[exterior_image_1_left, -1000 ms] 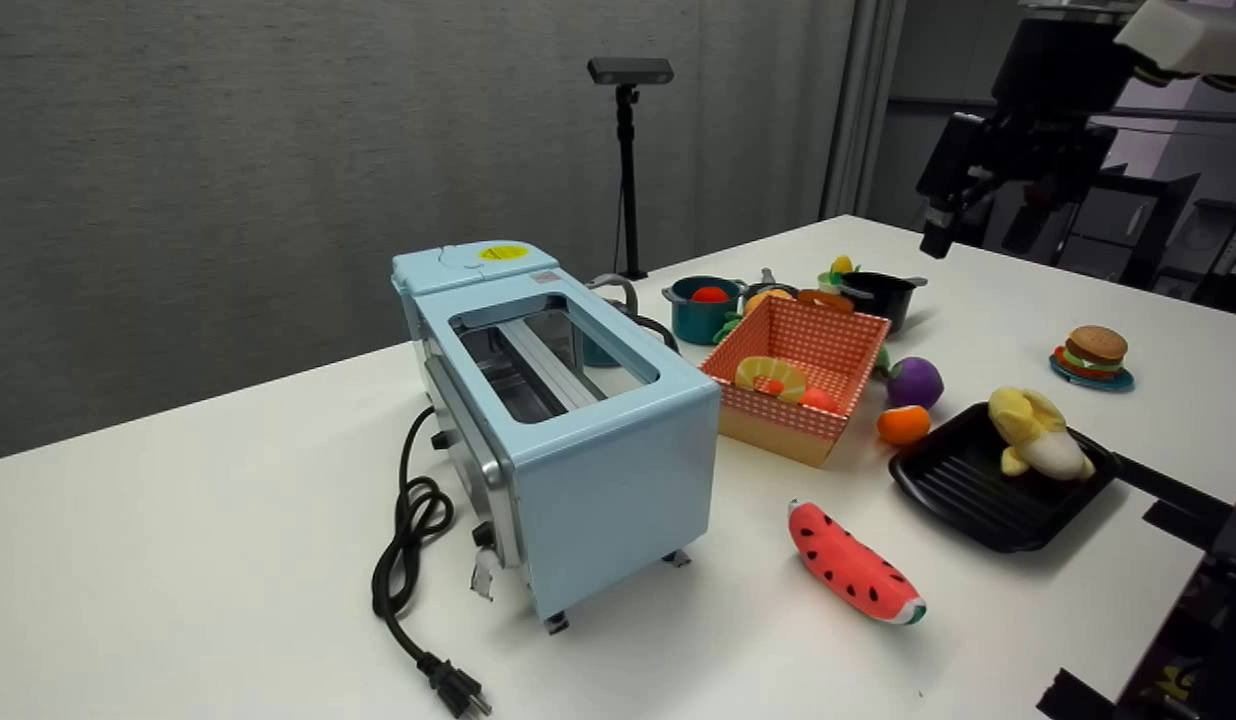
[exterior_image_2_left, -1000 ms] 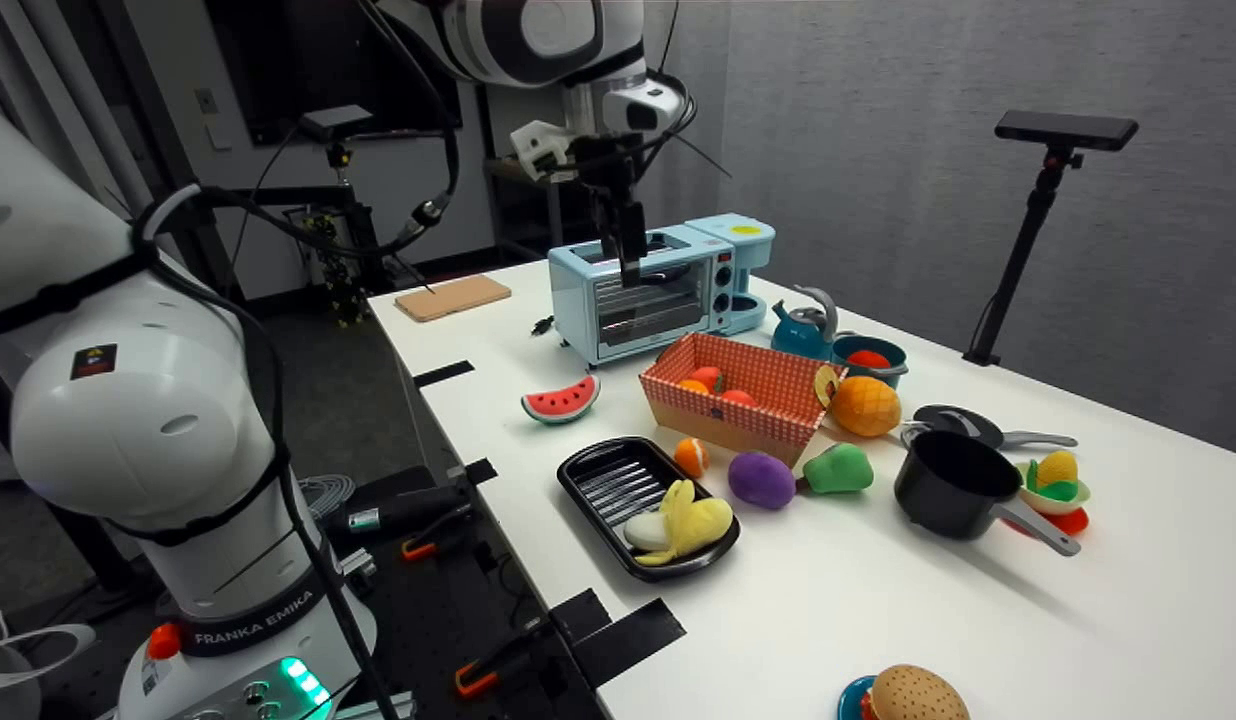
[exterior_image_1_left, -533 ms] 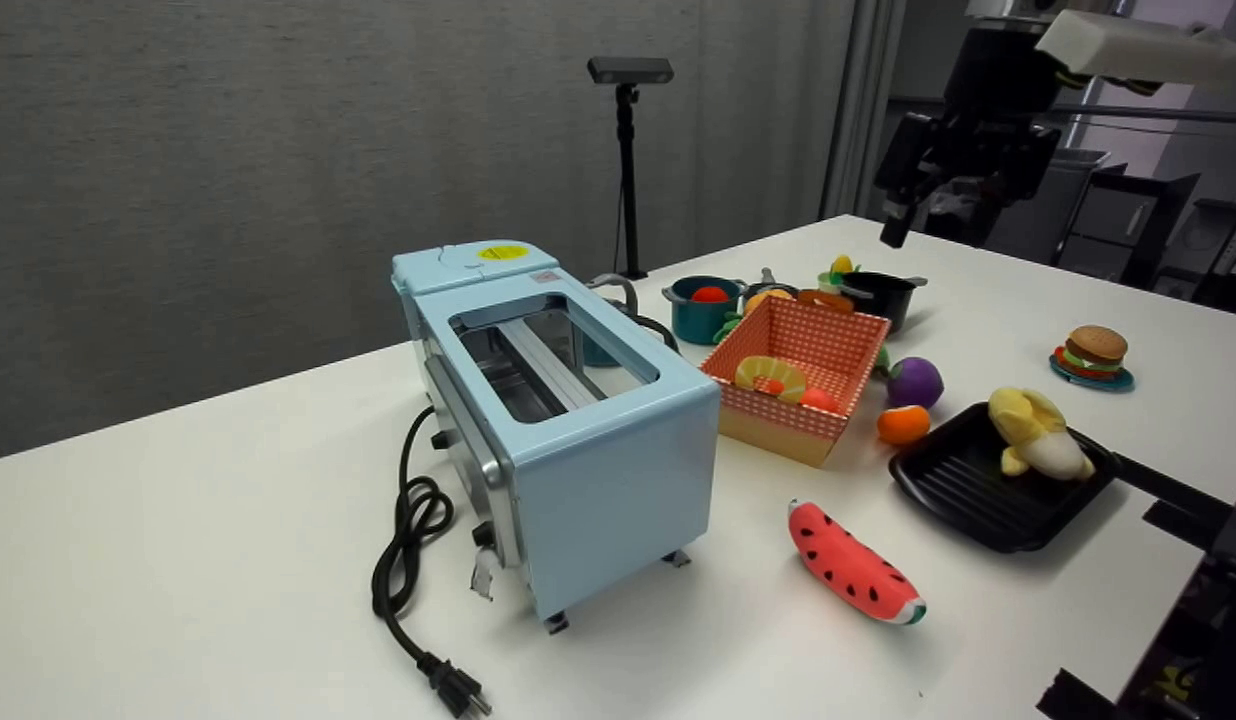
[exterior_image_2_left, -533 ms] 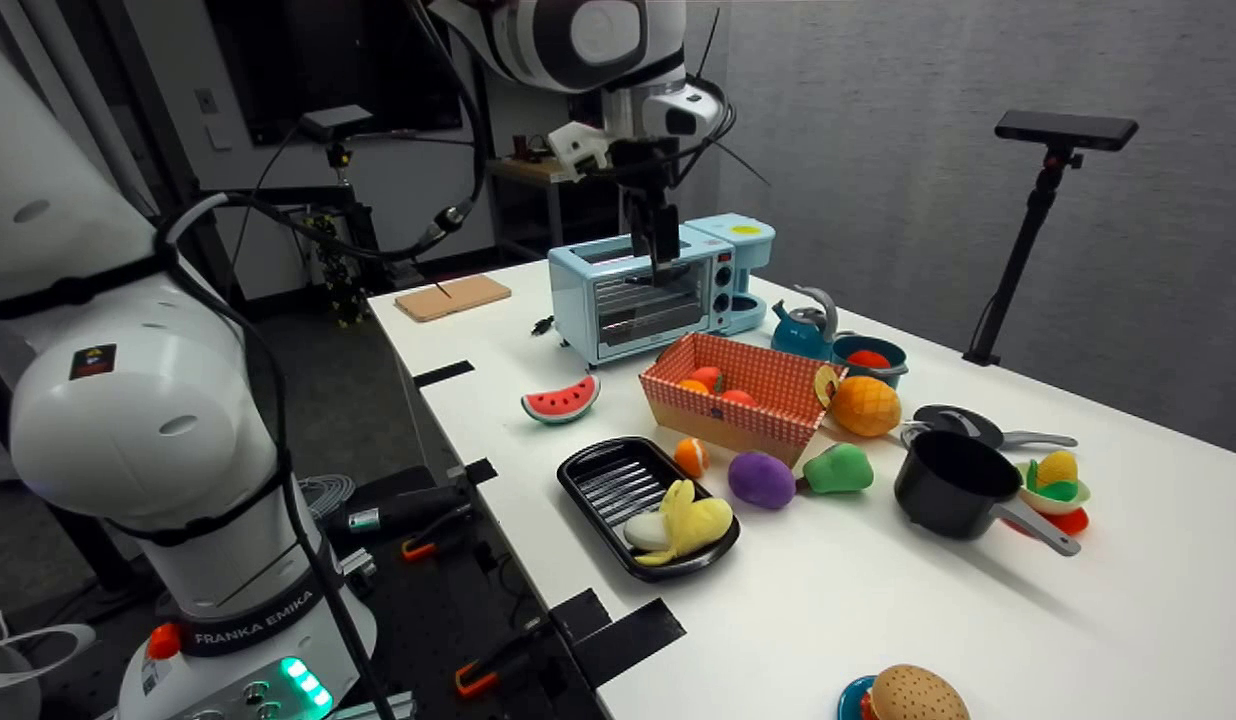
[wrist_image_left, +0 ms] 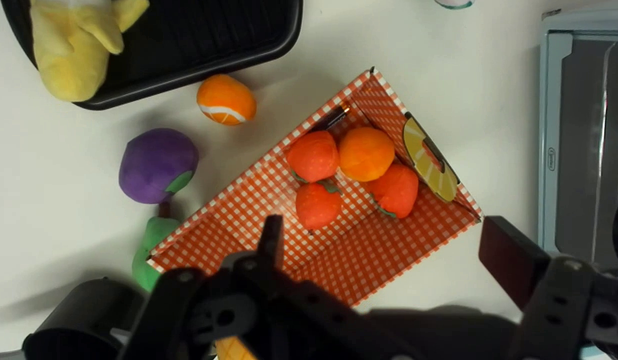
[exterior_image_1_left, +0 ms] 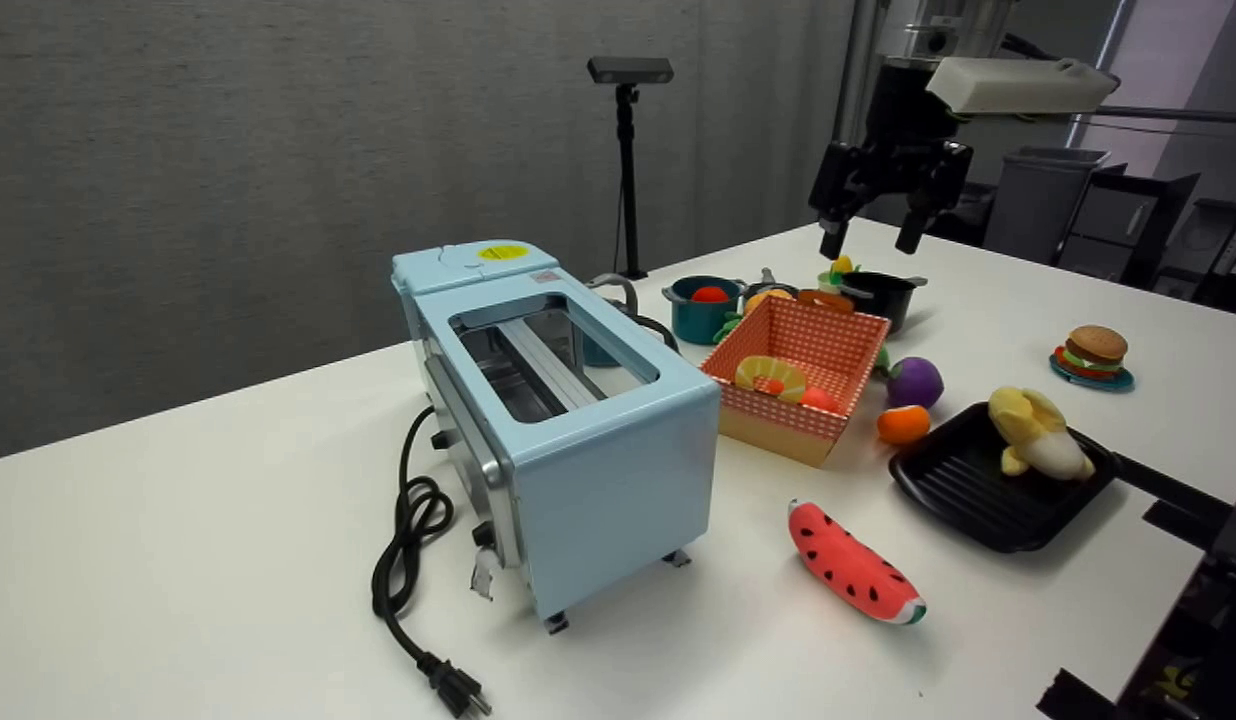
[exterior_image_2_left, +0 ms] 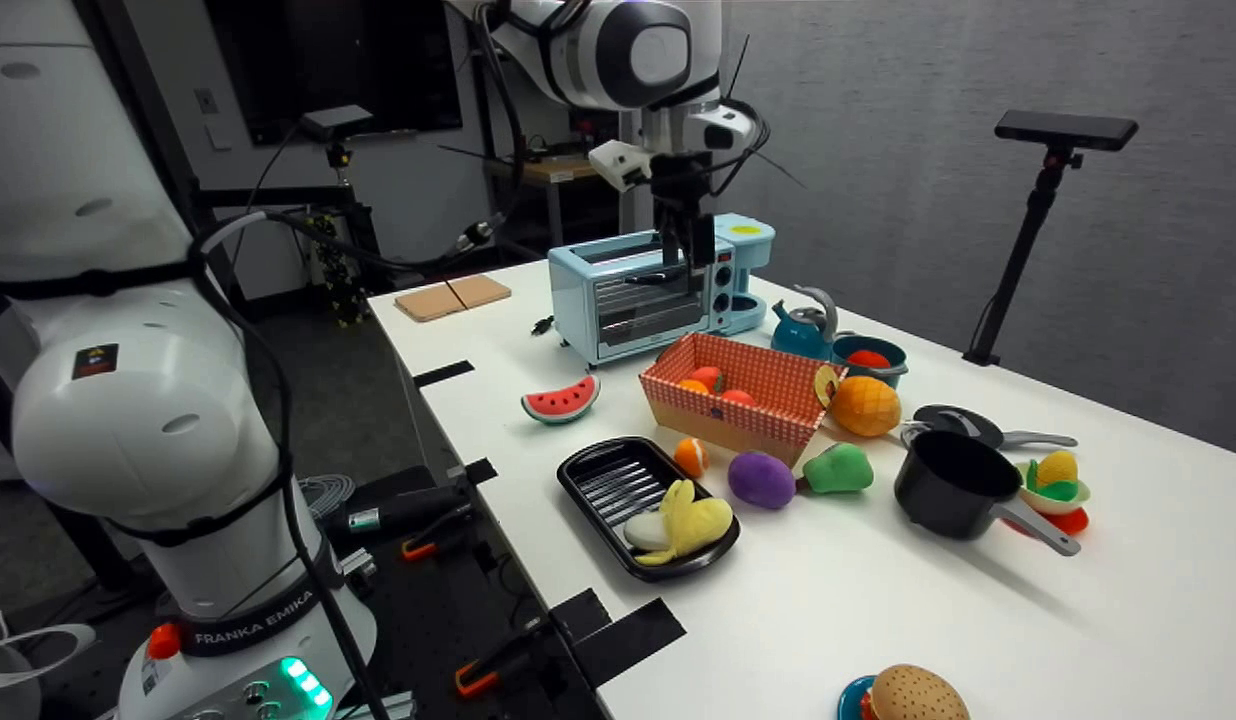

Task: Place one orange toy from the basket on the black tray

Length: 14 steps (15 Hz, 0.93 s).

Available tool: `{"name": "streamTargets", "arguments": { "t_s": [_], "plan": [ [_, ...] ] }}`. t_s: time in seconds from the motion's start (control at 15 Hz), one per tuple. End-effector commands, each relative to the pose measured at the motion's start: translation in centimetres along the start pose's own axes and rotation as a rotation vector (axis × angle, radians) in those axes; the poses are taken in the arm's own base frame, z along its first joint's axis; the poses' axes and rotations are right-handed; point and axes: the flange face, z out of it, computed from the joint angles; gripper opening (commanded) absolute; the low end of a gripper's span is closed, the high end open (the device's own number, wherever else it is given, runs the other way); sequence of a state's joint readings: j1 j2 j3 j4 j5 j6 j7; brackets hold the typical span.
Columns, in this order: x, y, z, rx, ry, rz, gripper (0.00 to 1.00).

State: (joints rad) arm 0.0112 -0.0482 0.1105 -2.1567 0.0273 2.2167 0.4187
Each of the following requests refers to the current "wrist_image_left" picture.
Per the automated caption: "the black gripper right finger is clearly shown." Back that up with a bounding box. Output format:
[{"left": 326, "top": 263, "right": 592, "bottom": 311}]
[{"left": 478, "top": 215, "right": 594, "bottom": 360}]

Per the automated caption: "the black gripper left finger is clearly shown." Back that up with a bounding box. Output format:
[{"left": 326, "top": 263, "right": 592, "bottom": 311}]
[{"left": 120, "top": 213, "right": 305, "bottom": 360}]

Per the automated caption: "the orange checkered basket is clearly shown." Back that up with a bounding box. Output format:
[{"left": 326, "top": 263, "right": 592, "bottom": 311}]
[{"left": 147, "top": 67, "right": 485, "bottom": 308}]

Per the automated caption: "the red toy tomato top-left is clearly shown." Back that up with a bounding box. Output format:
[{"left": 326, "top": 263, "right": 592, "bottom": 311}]
[{"left": 285, "top": 129, "right": 343, "bottom": 184}]

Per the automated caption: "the round orange plush toy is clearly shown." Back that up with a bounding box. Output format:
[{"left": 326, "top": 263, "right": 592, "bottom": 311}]
[{"left": 337, "top": 125, "right": 399, "bottom": 184}]

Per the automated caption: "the orange slice toy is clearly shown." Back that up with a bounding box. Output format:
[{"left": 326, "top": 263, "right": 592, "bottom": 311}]
[{"left": 195, "top": 72, "right": 259, "bottom": 129}]

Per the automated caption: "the black toy saucepan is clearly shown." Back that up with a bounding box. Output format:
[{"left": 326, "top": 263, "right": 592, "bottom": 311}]
[{"left": 20, "top": 277, "right": 150, "bottom": 360}]

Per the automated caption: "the red-orange plush strawberry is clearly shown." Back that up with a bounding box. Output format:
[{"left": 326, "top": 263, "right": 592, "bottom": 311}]
[
  {"left": 364, "top": 160, "right": 422, "bottom": 223},
  {"left": 294, "top": 179, "right": 344, "bottom": 232}
]

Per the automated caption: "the green plush fruit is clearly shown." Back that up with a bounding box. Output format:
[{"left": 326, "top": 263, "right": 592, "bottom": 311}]
[{"left": 131, "top": 215, "right": 184, "bottom": 296}]

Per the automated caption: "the light blue toaster oven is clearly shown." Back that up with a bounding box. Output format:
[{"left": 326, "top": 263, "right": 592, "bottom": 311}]
[{"left": 535, "top": 7, "right": 618, "bottom": 277}]

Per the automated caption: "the purple plush fruit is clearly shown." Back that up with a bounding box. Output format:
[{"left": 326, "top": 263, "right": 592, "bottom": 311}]
[{"left": 116, "top": 127, "right": 202, "bottom": 206}]

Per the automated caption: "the yellow plush banana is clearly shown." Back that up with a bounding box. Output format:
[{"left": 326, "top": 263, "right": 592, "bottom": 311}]
[{"left": 29, "top": 0, "right": 152, "bottom": 105}]

